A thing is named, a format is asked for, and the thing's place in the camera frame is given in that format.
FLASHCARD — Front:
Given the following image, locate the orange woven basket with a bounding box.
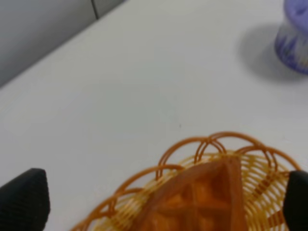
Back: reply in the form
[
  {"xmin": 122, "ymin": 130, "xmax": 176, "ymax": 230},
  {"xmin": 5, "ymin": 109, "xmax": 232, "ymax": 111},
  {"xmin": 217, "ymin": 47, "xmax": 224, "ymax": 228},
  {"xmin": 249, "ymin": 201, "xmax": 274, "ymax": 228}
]
[{"xmin": 74, "ymin": 131, "xmax": 300, "ymax": 231}]

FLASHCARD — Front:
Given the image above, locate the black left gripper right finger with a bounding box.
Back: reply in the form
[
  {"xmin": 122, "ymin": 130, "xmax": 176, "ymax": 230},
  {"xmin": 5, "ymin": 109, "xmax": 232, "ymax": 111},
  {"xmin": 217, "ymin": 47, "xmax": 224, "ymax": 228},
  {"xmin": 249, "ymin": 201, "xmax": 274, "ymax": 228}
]
[{"xmin": 283, "ymin": 170, "xmax": 308, "ymax": 231}]

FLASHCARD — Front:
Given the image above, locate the orange waffle piece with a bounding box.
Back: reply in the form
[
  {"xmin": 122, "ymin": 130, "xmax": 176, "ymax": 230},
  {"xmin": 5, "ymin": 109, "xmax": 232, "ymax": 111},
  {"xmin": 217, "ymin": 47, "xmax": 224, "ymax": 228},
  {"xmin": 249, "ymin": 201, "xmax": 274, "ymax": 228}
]
[{"xmin": 130, "ymin": 157, "xmax": 248, "ymax": 231}]

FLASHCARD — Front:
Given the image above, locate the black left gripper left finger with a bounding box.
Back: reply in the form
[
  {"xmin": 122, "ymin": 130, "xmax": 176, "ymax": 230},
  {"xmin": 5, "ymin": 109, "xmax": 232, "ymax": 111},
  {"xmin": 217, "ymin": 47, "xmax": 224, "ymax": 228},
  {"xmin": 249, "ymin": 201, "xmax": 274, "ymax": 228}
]
[{"xmin": 0, "ymin": 168, "xmax": 51, "ymax": 231}]

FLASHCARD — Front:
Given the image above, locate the purple lidded small container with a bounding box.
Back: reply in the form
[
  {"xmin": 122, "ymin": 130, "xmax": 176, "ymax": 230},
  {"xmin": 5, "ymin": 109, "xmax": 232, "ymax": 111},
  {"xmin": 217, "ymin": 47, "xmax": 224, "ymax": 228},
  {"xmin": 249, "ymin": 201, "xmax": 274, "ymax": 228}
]
[{"xmin": 274, "ymin": 0, "xmax": 308, "ymax": 75}]

